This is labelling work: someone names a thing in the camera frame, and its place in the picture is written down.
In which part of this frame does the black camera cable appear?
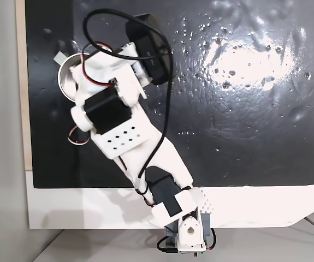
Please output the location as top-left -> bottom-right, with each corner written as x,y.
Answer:
82,8 -> 175,195

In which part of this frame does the red servo wire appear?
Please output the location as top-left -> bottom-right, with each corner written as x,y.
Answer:
67,126 -> 90,147

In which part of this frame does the black base power cable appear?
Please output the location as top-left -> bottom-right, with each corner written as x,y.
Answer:
156,236 -> 180,254

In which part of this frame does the black mat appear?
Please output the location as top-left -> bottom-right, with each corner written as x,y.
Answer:
24,0 -> 314,189

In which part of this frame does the pale green steel mug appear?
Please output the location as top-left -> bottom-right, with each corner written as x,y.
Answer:
53,50 -> 92,103

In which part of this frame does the black oval camera box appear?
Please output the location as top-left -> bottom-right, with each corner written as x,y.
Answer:
124,13 -> 174,86

